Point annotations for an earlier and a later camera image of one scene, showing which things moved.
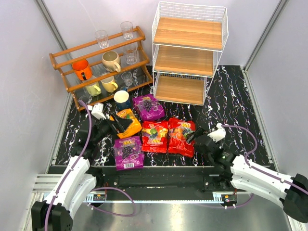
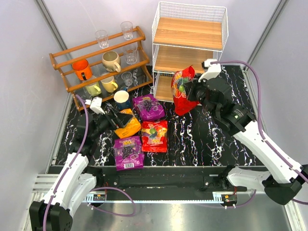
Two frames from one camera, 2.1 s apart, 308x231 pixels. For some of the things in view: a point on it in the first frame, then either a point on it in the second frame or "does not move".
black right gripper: x=198 y=138 to x=195 y=91
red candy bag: x=178 y=130 to x=181 y=103
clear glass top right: x=127 y=27 does not move
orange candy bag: x=134 y=126 does not move
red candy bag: x=154 y=136 does not move
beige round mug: x=110 y=60 does not move
